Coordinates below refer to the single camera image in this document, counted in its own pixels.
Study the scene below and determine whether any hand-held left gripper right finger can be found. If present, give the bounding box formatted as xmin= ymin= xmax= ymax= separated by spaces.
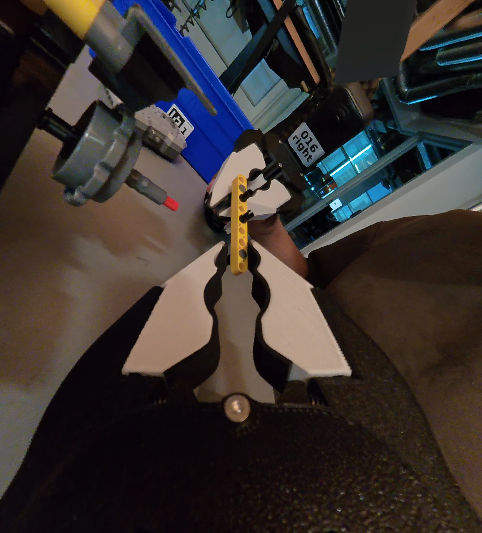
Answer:
xmin=250 ymin=243 xmax=353 ymax=394

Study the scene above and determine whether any wooden board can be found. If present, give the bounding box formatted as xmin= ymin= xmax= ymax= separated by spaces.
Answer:
xmin=401 ymin=0 xmax=477 ymax=62

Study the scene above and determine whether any blue plastic bin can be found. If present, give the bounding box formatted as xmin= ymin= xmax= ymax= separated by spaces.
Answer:
xmin=89 ymin=0 xmax=255 ymax=184

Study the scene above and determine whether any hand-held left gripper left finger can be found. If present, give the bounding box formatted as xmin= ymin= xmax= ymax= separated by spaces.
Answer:
xmin=122 ymin=242 xmax=229 ymax=392

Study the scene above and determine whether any person's right hand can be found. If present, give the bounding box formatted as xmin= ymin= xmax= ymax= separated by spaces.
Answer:
xmin=250 ymin=213 xmax=310 ymax=279

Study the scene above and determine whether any yellow perforated toy beam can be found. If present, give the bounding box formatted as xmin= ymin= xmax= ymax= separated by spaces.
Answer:
xmin=230 ymin=175 xmax=253 ymax=276

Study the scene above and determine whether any yellow and black toy model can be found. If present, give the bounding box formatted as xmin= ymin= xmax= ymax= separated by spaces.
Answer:
xmin=0 ymin=0 xmax=219 ymax=209

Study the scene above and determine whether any wooden bar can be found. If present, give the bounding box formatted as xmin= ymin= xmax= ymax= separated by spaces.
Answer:
xmin=272 ymin=0 xmax=322 ymax=86

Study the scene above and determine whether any grey tagged device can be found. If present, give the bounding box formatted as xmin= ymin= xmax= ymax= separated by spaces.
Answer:
xmin=135 ymin=104 xmax=195 ymax=163

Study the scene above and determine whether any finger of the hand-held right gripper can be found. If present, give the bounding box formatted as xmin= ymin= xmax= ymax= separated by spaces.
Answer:
xmin=205 ymin=178 xmax=292 ymax=222
xmin=211 ymin=129 xmax=267 ymax=198

